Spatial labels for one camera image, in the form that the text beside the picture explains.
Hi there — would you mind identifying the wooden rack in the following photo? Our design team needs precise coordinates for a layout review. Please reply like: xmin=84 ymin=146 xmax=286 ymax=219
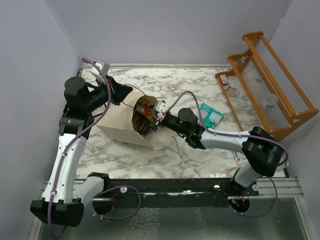
xmin=215 ymin=31 xmax=319 ymax=141

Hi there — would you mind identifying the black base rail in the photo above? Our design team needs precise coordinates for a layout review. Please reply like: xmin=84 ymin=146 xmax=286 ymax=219
xmin=87 ymin=172 xmax=261 ymax=208

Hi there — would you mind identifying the dark brown chocolate packet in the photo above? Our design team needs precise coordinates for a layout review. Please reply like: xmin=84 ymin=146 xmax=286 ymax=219
xmin=131 ymin=111 xmax=152 ymax=137

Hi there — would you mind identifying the clear plastic cup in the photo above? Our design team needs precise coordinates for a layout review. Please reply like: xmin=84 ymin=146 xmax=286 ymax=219
xmin=263 ymin=94 xmax=278 ymax=108

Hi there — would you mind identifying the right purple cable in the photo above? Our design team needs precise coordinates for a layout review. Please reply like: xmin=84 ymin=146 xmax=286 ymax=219
xmin=162 ymin=90 xmax=290 ymax=218

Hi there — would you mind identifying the beige paper bag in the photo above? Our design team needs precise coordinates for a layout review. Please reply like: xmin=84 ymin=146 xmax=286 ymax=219
xmin=97 ymin=83 xmax=182 ymax=157

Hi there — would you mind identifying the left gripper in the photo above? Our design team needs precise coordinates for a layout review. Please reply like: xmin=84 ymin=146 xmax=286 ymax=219
xmin=84 ymin=74 xmax=133 ymax=113

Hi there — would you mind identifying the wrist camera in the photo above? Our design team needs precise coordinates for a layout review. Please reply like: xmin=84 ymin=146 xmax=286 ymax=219
xmin=89 ymin=61 xmax=111 ymax=84
xmin=153 ymin=100 xmax=168 ymax=119

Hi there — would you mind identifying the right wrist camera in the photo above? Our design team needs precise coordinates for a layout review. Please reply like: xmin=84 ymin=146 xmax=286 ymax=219
xmin=153 ymin=100 xmax=168 ymax=119

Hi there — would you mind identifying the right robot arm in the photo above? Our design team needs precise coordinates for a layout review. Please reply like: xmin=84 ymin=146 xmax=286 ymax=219
xmin=154 ymin=106 xmax=285 ymax=196

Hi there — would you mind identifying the orange pink snack packet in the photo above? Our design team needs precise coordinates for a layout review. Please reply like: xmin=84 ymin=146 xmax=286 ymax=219
xmin=136 ymin=97 xmax=155 ymax=122

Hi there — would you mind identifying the teal snack packet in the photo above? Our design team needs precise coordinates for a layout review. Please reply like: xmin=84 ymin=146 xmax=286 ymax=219
xmin=200 ymin=102 xmax=225 ymax=129

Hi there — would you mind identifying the green marker pen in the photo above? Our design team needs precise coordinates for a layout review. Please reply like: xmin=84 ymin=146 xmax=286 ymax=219
xmin=232 ymin=151 xmax=240 ymax=163

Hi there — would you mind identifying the purple cable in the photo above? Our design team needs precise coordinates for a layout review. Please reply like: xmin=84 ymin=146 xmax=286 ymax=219
xmin=47 ymin=57 xmax=112 ymax=240
xmin=162 ymin=90 xmax=290 ymax=218

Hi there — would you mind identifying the small red card box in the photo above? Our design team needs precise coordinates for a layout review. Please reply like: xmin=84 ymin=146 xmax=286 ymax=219
xmin=218 ymin=74 xmax=229 ymax=85

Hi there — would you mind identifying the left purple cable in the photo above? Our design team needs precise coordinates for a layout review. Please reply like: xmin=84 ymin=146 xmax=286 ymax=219
xmin=47 ymin=57 xmax=112 ymax=240

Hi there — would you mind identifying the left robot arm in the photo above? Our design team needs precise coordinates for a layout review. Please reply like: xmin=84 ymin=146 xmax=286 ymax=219
xmin=30 ymin=76 xmax=133 ymax=227

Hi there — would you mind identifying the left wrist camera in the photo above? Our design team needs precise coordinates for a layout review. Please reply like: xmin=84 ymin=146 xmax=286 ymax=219
xmin=89 ymin=61 xmax=111 ymax=84

